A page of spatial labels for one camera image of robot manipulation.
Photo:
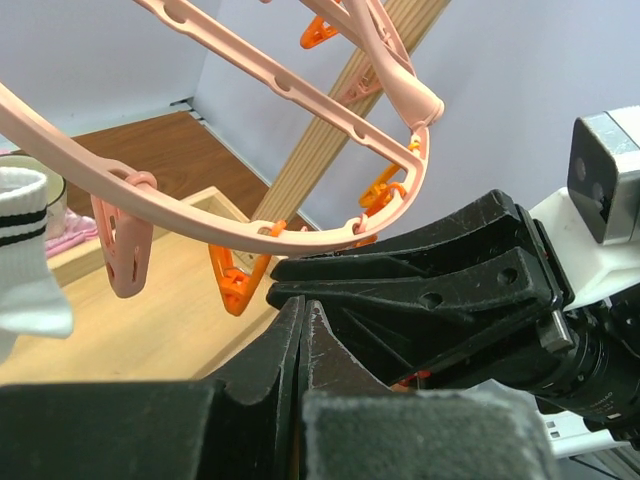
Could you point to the white sock with black stripes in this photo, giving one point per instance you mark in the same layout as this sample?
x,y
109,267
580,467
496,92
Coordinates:
x,y
32,303

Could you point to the wooden hanging rack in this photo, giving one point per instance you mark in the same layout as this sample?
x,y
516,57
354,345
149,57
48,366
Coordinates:
x,y
87,66

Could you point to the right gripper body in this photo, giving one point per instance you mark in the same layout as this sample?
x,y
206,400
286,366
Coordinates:
x,y
583,360

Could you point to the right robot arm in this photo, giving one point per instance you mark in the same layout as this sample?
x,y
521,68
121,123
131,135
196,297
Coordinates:
x,y
580,440

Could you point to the pink cloth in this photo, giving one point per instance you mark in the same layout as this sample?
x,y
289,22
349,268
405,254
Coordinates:
x,y
78,229

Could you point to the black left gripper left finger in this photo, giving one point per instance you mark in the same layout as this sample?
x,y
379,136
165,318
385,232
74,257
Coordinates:
x,y
233,424

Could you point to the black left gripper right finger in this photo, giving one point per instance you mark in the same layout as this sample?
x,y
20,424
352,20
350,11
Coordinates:
x,y
355,427

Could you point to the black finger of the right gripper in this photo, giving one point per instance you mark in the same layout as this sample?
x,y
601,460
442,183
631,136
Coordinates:
x,y
401,313
482,230

